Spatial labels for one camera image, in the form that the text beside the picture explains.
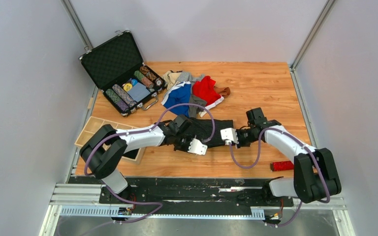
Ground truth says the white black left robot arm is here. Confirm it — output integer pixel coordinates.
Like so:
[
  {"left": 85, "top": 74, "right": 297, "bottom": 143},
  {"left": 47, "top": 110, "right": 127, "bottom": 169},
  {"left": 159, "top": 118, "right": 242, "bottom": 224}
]
[{"left": 79, "top": 115, "right": 194, "bottom": 203}]

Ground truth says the beige underwear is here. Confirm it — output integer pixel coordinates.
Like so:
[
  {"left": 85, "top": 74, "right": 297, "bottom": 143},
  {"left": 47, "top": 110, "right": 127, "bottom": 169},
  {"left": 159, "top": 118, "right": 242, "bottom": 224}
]
[{"left": 162, "top": 70, "right": 182, "bottom": 90}]

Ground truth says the blue underwear white waistband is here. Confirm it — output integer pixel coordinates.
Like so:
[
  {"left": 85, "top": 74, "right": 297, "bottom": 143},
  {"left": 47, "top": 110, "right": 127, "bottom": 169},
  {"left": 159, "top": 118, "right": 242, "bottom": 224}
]
[{"left": 161, "top": 82, "right": 191, "bottom": 117}]

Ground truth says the black aluminium poker chip case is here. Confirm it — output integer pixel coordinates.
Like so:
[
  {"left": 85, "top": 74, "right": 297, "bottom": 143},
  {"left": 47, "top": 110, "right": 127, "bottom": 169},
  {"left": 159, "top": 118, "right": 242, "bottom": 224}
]
[{"left": 79, "top": 30, "right": 168, "bottom": 117}]

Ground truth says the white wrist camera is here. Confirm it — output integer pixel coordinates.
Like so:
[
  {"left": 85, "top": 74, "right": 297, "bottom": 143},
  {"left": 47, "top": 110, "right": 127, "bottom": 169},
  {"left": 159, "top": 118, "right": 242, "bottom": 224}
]
[
  {"left": 187, "top": 138, "right": 208, "bottom": 155},
  {"left": 220, "top": 128, "right": 239, "bottom": 146}
]

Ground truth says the wooden compartment tray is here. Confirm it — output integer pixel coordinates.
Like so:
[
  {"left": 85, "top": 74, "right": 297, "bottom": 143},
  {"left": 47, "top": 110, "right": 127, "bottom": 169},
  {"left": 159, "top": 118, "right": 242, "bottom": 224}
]
[{"left": 75, "top": 116, "right": 145, "bottom": 165}]

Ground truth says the black pinstriped underwear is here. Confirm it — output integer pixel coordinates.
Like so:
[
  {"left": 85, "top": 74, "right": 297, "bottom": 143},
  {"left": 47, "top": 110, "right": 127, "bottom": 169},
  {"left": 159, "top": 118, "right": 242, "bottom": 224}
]
[{"left": 183, "top": 118, "right": 234, "bottom": 148}]

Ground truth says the brown underwear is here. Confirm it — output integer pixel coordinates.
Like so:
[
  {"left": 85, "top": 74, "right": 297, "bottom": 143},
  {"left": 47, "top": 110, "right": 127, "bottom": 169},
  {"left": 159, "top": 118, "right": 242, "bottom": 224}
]
[{"left": 214, "top": 87, "right": 231, "bottom": 97}]

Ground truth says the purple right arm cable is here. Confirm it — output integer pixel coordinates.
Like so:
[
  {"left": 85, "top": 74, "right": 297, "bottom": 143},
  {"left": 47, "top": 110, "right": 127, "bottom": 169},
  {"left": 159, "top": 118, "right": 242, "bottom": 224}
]
[{"left": 229, "top": 127, "right": 331, "bottom": 228}]

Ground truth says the grey-green underwear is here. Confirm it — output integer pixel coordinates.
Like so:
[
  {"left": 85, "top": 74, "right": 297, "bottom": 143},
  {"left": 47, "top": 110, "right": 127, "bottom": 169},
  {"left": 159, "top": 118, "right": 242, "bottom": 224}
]
[{"left": 188, "top": 94, "right": 207, "bottom": 118}]

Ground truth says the red glitter lint roller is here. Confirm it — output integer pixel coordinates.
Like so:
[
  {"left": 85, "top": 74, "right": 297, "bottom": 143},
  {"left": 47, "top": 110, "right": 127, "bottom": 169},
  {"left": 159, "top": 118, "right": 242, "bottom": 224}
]
[{"left": 270, "top": 161, "right": 294, "bottom": 172}]

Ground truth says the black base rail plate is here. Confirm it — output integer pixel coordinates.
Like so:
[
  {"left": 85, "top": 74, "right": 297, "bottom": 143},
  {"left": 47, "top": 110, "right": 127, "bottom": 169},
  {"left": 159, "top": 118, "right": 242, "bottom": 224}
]
[{"left": 67, "top": 176, "right": 328, "bottom": 216}]

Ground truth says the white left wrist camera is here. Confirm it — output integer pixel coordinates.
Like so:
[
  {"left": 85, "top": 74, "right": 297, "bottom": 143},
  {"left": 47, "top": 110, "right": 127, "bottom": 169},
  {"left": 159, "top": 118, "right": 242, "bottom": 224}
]
[{"left": 187, "top": 138, "right": 208, "bottom": 155}]

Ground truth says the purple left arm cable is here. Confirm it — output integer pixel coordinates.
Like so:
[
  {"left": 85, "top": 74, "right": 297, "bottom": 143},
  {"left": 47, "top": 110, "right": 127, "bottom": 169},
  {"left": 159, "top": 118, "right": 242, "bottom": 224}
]
[{"left": 84, "top": 103, "right": 217, "bottom": 225}]

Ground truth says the rolled black underwear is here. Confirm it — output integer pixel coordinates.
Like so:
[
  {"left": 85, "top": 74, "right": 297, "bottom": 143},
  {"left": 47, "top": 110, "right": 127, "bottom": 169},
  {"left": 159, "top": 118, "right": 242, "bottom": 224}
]
[{"left": 123, "top": 149, "right": 139, "bottom": 160}]

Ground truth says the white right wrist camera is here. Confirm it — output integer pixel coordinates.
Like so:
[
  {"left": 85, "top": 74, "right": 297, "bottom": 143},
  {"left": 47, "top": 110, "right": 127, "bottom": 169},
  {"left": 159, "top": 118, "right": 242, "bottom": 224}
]
[{"left": 220, "top": 128, "right": 239, "bottom": 146}]

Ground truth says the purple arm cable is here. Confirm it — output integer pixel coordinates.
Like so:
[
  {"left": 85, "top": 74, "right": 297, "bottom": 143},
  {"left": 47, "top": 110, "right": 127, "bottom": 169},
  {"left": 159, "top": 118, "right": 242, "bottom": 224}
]
[
  {"left": 229, "top": 127, "right": 331, "bottom": 228},
  {"left": 84, "top": 103, "right": 217, "bottom": 225}
]

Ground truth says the grey striped underwear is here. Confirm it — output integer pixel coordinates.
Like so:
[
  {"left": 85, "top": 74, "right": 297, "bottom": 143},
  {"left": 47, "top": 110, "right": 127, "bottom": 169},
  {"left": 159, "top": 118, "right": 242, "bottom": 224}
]
[{"left": 175, "top": 72, "right": 206, "bottom": 85}]

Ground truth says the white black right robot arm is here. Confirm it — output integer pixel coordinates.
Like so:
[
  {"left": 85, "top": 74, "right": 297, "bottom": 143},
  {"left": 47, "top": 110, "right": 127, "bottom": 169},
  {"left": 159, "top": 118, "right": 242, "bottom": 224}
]
[{"left": 234, "top": 108, "right": 342, "bottom": 205}]

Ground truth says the red underwear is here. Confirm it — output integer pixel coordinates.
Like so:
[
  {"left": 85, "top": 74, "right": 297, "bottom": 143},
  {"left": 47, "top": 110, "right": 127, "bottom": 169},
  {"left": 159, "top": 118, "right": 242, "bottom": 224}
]
[{"left": 192, "top": 76, "right": 224, "bottom": 109}]

